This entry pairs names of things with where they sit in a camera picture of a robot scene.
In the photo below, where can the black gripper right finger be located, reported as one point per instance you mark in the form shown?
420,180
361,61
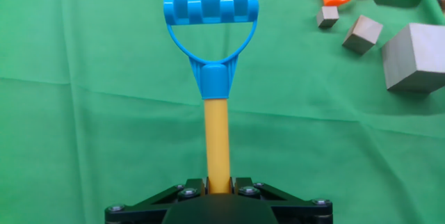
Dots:
299,211

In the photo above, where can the medium wooden block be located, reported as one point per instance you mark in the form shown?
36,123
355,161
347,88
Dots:
363,34

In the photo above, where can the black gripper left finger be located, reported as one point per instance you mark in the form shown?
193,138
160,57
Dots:
146,211

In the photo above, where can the blue yellow toy shovel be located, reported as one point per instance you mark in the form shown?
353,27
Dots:
217,130

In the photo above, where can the small wooden block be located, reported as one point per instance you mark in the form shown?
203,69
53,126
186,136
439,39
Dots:
327,17

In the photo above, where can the green cloth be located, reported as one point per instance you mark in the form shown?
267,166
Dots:
87,112

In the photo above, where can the large wooden block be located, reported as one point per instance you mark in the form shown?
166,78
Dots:
417,57

